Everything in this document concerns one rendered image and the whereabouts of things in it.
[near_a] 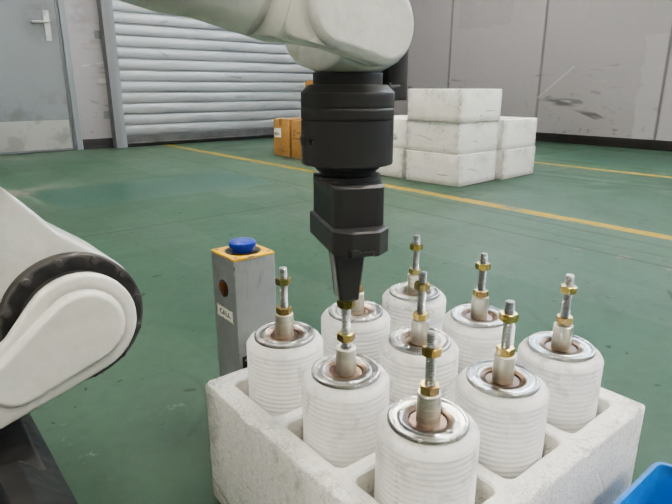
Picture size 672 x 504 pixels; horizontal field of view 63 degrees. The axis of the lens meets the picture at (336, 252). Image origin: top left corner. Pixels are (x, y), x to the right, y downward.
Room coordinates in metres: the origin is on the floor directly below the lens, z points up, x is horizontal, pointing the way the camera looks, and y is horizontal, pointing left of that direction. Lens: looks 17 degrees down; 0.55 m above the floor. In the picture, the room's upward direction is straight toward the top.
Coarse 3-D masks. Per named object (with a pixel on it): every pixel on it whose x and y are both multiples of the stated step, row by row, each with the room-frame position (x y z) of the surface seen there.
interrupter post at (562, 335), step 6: (558, 324) 0.59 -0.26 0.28; (558, 330) 0.59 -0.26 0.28; (564, 330) 0.58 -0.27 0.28; (570, 330) 0.58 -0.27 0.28; (552, 336) 0.59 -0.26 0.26; (558, 336) 0.59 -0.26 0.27; (564, 336) 0.58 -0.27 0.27; (570, 336) 0.58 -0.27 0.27; (552, 342) 0.59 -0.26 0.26; (558, 342) 0.58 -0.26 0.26; (564, 342) 0.58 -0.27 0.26; (570, 342) 0.58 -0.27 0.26; (558, 348) 0.58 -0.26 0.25; (564, 348) 0.58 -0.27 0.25; (570, 348) 0.59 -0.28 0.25
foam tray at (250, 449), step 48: (240, 384) 0.64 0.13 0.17; (240, 432) 0.57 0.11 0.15; (288, 432) 0.53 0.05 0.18; (576, 432) 0.53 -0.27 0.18; (624, 432) 0.55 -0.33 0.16; (240, 480) 0.57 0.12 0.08; (288, 480) 0.49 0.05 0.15; (336, 480) 0.45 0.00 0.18; (480, 480) 0.45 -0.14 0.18; (528, 480) 0.45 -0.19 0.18; (576, 480) 0.48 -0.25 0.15; (624, 480) 0.56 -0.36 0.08
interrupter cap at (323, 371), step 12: (324, 360) 0.56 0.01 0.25; (360, 360) 0.55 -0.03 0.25; (372, 360) 0.55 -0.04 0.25; (312, 372) 0.53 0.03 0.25; (324, 372) 0.53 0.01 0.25; (360, 372) 0.53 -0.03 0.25; (372, 372) 0.53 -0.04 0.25; (324, 384) 0.50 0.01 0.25; (336, 384) 0.50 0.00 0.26; (348, 384) 0.50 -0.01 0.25; (360, 384) 0.50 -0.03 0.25
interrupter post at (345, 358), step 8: (352, 344) 0.54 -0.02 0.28; (336, 352) 0.53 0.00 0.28; (344, 352) 0.52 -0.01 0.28; (352, 352) 0.53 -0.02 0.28; (336, 360) 0.53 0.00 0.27; (344, 360) 0.52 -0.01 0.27; (352, 360) 0.53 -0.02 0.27; (336, 368) 0.53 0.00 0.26; (344, 368) 0.52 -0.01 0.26; (352, 368) 0.53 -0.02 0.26; (344, 376) 0.52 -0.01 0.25
